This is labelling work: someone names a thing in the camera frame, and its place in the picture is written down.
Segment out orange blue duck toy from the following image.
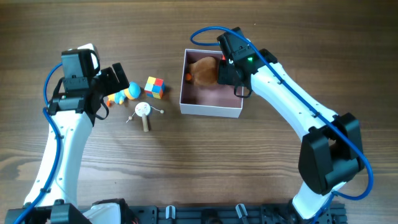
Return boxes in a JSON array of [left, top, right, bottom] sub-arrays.
[[106, 82, 141, 106]]

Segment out brown plush toy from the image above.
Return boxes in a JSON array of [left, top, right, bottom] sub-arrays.
[[185, 57, 218, 86]]

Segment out colourful puzzle cube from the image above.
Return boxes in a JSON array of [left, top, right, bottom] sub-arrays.
[[144, 77, 165, 99]]

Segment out white wooden rattle drum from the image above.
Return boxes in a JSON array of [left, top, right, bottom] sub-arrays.
[[126, 102, 164, 132]]

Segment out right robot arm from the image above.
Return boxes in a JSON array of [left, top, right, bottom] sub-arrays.
[[216, 27, 373, 223]]

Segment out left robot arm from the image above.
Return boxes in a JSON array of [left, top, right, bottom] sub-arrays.
[[5, 44, 132, 223]]

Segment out pink open cardboard box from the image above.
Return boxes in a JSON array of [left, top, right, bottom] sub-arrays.
[[179, 49, 243, 118]]

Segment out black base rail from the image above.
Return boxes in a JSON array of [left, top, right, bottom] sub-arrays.
[[5, 200, 348, 224]]

